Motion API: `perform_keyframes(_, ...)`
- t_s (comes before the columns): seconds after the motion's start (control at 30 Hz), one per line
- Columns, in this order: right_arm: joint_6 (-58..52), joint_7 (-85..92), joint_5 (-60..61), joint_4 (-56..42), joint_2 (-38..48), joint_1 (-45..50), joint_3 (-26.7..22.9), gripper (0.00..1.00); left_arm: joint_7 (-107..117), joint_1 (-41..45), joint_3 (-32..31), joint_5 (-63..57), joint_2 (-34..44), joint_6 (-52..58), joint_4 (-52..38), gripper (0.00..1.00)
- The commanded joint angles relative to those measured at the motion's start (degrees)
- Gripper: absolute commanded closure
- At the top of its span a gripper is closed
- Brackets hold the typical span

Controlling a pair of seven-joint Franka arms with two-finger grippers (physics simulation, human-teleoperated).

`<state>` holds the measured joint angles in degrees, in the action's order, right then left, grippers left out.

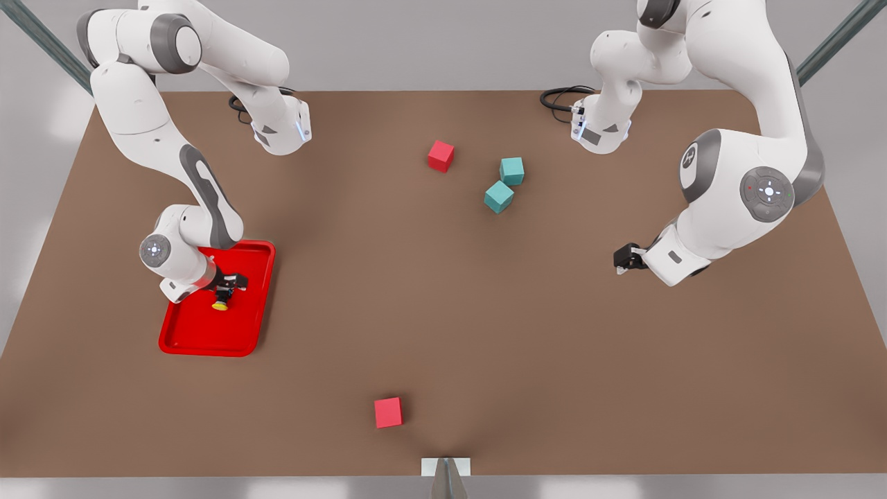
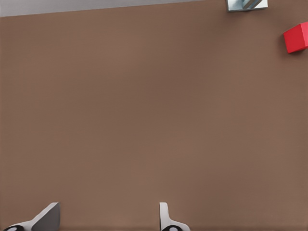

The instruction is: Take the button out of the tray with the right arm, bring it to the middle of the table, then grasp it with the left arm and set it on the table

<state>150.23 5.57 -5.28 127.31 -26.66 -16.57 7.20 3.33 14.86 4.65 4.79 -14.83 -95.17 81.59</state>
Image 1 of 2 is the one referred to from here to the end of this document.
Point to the silver frame post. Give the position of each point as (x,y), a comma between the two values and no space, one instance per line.
(835,38)
(48,45)
(448,485)

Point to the small yellow object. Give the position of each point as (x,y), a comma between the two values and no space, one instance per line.
(220,305)

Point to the red cube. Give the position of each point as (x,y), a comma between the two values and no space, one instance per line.
(388,412)
(441,156)

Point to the teal cube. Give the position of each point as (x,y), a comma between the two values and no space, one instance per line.
(499,197)
(512,170)

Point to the red plastic tray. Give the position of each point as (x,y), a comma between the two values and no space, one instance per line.
(222,333)

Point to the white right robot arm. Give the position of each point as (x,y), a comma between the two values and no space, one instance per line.
(132,111)

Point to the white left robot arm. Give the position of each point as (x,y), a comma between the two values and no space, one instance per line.
(734,208)

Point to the pale post foot plate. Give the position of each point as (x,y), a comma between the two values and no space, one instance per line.
(428,467)

